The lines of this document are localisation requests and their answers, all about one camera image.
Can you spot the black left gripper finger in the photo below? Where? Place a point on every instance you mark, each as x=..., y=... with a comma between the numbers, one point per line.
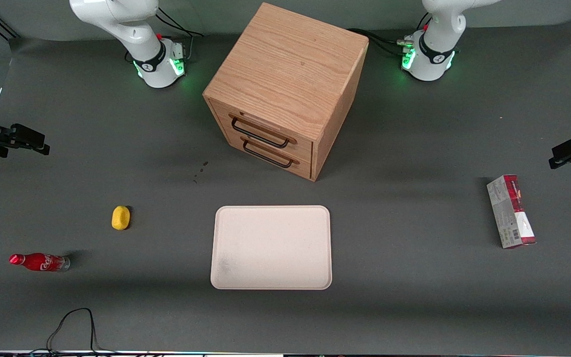
x=570, y=150

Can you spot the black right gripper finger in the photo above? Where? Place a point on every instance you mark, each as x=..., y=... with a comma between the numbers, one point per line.
x=30, y=140

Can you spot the red coke bottle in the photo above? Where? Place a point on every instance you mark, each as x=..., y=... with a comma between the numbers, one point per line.
x=40, y=262

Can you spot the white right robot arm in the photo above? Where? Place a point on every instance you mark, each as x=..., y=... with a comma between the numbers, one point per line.
x=117, y=20

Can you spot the beige rectangular tray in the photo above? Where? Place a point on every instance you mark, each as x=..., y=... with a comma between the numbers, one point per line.
x=271, y=248

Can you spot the red plaid cardboard box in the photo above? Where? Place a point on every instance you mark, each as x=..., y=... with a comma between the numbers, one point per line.
x=511, y=210

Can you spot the yellow lemon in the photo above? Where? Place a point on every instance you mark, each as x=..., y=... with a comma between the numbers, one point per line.
x=121, y=218

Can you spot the wooden drawer cabinet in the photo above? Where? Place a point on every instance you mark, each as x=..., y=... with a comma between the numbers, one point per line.
x=285, y=64

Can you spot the wooden drawer front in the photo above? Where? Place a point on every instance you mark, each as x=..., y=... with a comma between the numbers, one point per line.
x=303, y=168
x=303, y=148

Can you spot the black frame rail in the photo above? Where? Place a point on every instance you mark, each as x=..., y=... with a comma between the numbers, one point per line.
x=3, y=25

